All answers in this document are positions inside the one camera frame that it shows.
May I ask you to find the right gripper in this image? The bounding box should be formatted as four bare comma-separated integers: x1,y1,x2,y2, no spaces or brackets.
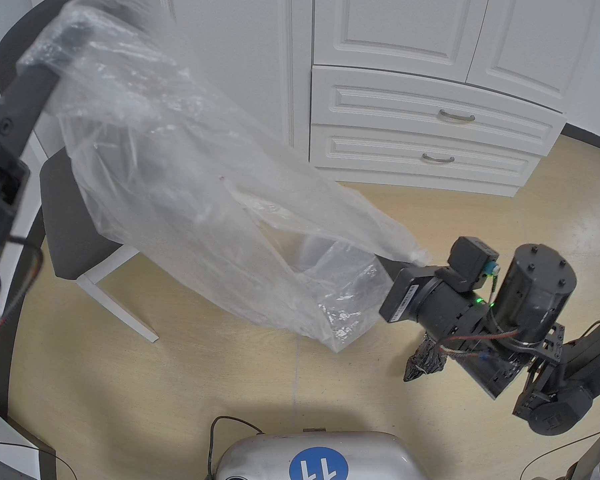
379,266,485,343

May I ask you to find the clear plastic bag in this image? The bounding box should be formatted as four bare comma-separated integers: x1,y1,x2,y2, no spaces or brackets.
17,0,433,354

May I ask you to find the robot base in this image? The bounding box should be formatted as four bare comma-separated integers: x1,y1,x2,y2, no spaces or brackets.
215,430,426,480

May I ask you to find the crumpled black plastic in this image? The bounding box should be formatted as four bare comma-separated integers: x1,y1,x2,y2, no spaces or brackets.
403,334,452,384

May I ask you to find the white trash bin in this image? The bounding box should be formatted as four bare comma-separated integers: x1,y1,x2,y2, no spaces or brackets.
302,230,387,319

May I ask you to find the white chair grey padding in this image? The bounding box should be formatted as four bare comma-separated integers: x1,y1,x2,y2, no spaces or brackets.
0,0,161,344

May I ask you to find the white wardrobe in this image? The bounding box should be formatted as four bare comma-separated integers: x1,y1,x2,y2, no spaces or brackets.
25,0,600,199

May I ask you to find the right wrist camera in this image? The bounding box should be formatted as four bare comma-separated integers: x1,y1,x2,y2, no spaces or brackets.
446,236,502,290

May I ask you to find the black cable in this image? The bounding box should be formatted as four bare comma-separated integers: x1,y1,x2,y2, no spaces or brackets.
207,415,267,480
0,439,76,480
522,433,581,480

